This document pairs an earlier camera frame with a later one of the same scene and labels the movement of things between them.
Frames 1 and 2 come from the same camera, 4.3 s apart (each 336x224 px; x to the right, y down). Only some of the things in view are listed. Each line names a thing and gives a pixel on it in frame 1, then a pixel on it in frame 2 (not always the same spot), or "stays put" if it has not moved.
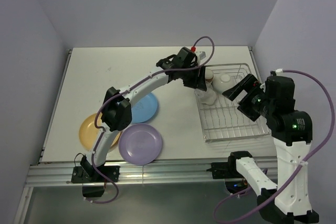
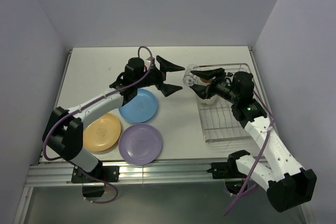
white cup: (208, 97) stays put
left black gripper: (198, 81) to (165, 66)
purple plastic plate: (140, 144) stays put
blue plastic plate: (144, 108) stays put
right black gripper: (249, 82) to (203, 91)
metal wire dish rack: (221, 119) stays put
